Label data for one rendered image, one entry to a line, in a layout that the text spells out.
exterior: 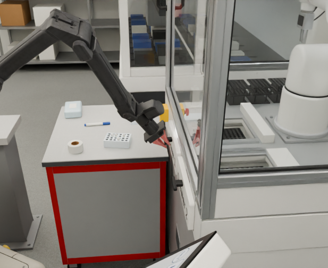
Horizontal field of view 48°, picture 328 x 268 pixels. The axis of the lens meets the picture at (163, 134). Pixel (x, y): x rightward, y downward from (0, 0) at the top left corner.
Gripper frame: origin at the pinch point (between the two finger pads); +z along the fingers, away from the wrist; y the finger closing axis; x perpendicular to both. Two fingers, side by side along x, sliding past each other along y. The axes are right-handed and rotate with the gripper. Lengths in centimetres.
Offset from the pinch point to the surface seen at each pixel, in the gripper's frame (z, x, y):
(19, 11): -83, 373, -135
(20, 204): 1, 44, -105
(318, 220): 23, -51, 34
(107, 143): -6.9, 22.8, -28.6
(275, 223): 15, -51, 23
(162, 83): 7, 83, 0
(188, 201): -1.1, -41.0, 4.9
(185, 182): -0.8, -30.8, 5.1
